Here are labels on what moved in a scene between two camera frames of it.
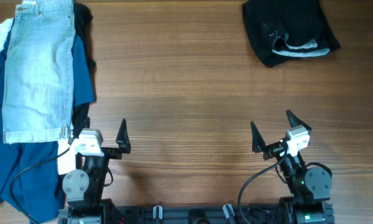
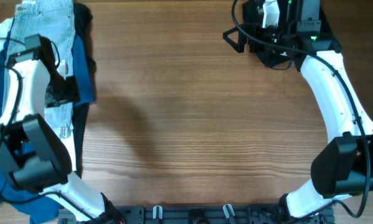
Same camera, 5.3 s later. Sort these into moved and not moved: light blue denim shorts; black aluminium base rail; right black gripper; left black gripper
Moved: right black gripper; left black gripper
Not moved: light blue denim shorts; black aluminium base rail
